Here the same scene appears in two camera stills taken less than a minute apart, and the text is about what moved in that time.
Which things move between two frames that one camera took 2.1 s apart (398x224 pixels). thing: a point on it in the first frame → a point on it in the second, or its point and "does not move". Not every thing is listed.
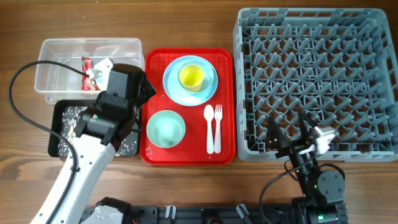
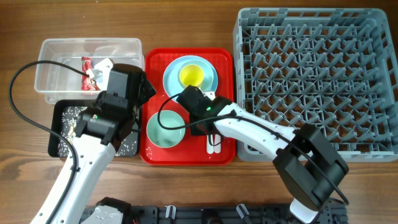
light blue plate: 173,89 does not move
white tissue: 102,82 does not move
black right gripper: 298,145 → 198,130
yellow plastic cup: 191,76 does not move
